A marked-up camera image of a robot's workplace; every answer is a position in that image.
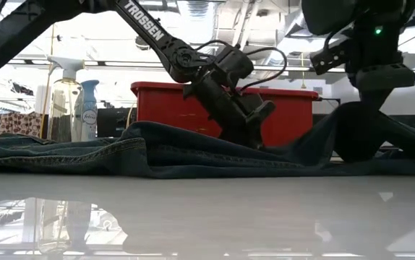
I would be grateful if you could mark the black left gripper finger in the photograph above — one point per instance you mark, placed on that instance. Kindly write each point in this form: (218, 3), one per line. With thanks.
(253, 135)
(233, 136)

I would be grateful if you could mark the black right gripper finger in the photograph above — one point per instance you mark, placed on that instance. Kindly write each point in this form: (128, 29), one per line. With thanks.
(375, 98)

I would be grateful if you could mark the dark blue denim jeans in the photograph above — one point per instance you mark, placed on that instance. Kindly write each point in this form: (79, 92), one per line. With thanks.
(157, 151)

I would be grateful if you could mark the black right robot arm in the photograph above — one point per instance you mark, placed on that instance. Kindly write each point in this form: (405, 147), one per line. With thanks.
(337, 14)

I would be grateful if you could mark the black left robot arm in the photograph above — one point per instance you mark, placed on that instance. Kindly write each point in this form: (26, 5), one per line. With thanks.
(146, 25)

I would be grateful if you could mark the red plastic laundry bin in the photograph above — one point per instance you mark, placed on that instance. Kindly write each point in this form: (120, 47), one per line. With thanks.
(164, 108)

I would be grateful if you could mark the black thin pole stand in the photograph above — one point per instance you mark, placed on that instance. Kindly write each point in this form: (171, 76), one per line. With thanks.
(328, 98)

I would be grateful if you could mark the dark wide partition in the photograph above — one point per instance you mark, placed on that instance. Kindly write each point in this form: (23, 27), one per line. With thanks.
(325, 119)

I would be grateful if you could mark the long ceiling light bar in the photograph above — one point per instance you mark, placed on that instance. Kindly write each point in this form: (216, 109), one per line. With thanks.
(128, 64)

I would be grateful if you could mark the black cabinet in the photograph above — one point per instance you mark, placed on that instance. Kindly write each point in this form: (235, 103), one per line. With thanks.
(110, 121)

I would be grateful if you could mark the blue Febreze spray bottle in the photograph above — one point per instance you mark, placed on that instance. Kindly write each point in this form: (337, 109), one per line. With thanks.
(89, 119)

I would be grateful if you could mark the clear spray bottle white trigger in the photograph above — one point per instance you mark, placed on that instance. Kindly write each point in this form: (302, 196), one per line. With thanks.
(64, 97)

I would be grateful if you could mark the floral patterned cloth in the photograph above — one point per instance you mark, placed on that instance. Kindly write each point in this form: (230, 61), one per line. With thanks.
(19, 124)

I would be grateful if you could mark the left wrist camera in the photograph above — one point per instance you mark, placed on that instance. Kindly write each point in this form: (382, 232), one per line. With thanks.
(261, 111)

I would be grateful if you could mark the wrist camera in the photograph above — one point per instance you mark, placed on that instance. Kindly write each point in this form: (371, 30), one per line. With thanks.
(328, 57)
(261, 111)

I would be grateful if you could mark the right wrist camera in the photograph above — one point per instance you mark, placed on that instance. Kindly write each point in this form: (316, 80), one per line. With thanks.
(328, 57)

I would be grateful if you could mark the smooth silver ventilation duct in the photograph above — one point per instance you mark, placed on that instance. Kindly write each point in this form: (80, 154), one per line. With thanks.
(283, 39)

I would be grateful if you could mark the ribbed silver ventilation duct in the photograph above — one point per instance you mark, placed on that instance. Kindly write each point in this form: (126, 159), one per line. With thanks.
(200, 9)

